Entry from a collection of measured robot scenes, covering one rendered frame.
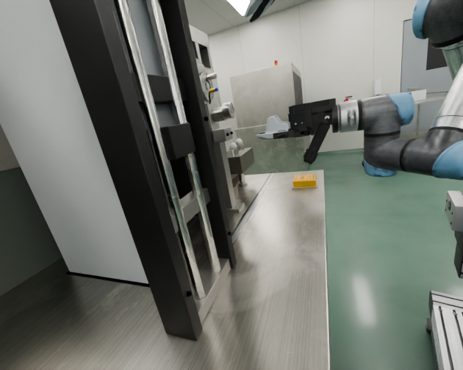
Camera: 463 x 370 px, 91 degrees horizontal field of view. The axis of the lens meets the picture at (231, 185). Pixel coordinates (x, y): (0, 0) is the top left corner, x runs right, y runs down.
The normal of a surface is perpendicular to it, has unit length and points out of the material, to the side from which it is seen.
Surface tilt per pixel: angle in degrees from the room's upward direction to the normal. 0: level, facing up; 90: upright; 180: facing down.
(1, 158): 90
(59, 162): 90
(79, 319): 0
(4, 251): 90
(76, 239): 90
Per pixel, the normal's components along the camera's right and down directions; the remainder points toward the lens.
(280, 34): -0.35, 0.34
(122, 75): 0.92, -0.05
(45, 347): -0.18, -0.94
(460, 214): -0.55, 0.34
